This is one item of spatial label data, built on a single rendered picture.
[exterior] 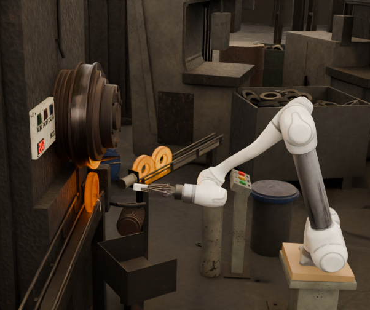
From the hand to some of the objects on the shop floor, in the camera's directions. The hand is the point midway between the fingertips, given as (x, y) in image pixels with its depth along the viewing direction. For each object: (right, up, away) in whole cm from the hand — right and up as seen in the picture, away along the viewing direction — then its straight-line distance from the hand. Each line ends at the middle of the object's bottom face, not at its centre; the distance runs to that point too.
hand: (141, 187), depth 271 cm
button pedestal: (+53, -55, +75) cm, 107 cm away
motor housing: (-9, -64, +44) cm, 78 cm away
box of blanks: (+116, -4, +241) cm, 268 cm away
